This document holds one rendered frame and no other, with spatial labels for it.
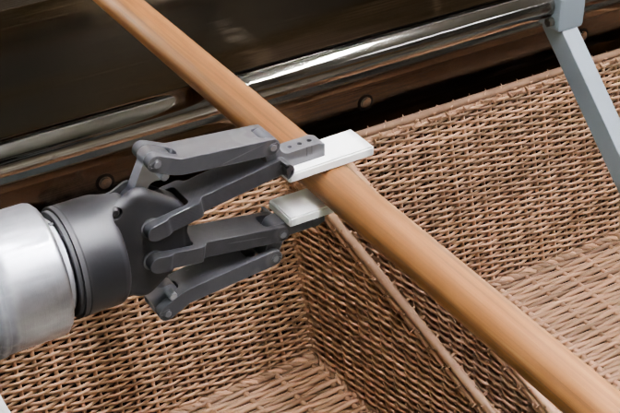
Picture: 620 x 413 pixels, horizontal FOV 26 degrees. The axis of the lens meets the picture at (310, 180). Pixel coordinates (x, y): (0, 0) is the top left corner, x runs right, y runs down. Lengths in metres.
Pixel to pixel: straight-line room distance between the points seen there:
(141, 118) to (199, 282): 0.20
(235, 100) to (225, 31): 0.54
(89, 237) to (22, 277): 0.05
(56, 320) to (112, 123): 0.27
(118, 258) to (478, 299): 0.23
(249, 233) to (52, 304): 0.16
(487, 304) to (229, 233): 0.20
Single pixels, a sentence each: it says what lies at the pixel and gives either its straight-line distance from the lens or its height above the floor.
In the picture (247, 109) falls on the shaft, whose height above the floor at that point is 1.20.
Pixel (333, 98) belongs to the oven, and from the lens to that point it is 1.68.
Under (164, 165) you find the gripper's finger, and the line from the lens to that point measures 0.86.
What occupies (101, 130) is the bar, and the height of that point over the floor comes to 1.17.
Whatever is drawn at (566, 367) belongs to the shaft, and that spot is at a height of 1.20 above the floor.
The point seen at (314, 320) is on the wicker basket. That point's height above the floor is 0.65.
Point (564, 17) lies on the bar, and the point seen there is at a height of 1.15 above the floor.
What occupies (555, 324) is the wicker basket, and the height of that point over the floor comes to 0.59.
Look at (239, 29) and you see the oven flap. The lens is 1.57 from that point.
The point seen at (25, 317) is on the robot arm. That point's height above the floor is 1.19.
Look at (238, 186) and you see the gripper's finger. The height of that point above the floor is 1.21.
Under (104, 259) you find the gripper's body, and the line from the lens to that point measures 0.85.
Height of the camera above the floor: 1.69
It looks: 32 degrees down
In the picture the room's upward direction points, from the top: straight up
